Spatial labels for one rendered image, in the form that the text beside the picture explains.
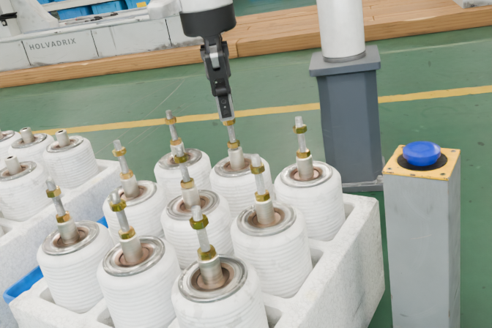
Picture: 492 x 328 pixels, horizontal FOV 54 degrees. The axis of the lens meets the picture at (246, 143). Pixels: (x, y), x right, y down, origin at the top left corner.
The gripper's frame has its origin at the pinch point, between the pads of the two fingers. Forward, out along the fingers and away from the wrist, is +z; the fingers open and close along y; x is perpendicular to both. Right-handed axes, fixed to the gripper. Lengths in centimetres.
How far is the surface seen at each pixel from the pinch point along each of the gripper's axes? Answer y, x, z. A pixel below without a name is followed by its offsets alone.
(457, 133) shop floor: 48, -58, 35
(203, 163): 4.6, 5.7, 11.0
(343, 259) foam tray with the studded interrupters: -17.1, -11.7, 18.3
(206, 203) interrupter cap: -9.9, 4.8, 10.4
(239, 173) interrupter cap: -2.7, -0.1, 10.3
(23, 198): 11.3, 39.6, 14.2
